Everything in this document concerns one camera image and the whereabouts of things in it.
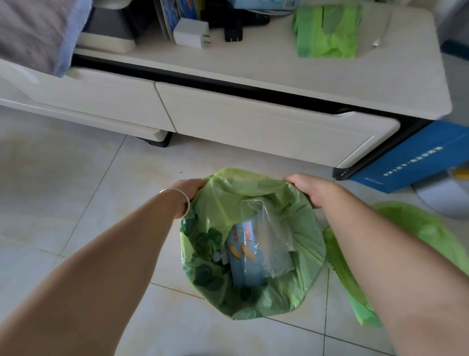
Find person's left hand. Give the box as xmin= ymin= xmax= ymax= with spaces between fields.
xmin=171 ymin=178 xmax=208 ymax=206

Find person's right hand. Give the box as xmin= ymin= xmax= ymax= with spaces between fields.
xmin=283 ymin=173 xmax=341 ymax=210

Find green trash bag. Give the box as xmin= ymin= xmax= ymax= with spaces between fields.
xmin=179 ymin=167 xmax=327 ymax=321

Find person's left forearm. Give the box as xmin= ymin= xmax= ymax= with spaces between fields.
xmin=0 ymin=189 xmax=188 ymax=356

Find person's right forearm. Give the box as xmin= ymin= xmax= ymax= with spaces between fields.
xmin=317 ymin=185 xmax=469 ymax=356

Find clear plastic bag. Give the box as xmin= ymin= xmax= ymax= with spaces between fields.
xmin=245 ymin=198 xmax=296 ymax=278

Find white cabinet drawer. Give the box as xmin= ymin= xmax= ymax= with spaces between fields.
xmin=156 ymin=82 xmax=401 ymax=169
xmin=0 ymin=59 xmax=176 ymax=133

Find blue snack box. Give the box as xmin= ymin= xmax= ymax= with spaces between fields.
xmin=226 ymin=220 xmax=270 ymax=288

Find blue cardboard box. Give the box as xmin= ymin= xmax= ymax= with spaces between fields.
xmin=348 ymin=120 xmax=469 ymax=194

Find white low cabinet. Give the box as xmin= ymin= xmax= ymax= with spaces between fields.
xmin=0 ymin=0 xmax=453 ymax=181

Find crumpled green plastic bag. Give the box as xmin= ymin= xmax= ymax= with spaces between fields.
xmin=322 ymin=201 xmax=469 ymax=328

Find white round base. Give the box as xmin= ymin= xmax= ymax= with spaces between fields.
xmin=412 ymin=169 xmax=469 ymax=221

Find white power adapter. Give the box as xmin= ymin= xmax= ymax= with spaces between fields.
xmin=173 ymin=18 xmax=212 ymax=50

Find folded green plastic bags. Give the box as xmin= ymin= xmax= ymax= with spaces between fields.
xmin=292 ymin=4 xmax=363 ymax=58

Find black power adapter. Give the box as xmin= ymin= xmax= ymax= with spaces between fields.
xmin=221 ymin=16 xmax=244 ymax=43

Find blue printed booklets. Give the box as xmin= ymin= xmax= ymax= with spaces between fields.
xmin=154 ymin=0 xmax=206 ymax=43

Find white grey appliance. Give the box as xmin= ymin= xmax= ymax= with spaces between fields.
xmin=76 ymin=0 xmax=140 ymax=54

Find light blue box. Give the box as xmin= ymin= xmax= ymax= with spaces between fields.
xmin=230 ymin=0 xmax=302 ymax=11

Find grey blue towel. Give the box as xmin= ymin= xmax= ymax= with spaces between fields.
xmin=0 ymin=0 xmax=93 ymax=78

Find silver bracelet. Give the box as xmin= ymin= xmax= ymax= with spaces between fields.
xmin=159 ymin=188 xmax=191 ymax=219

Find white cable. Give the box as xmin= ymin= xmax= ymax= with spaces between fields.
xmin=372 ymin=7 xmax=393 ymax=48

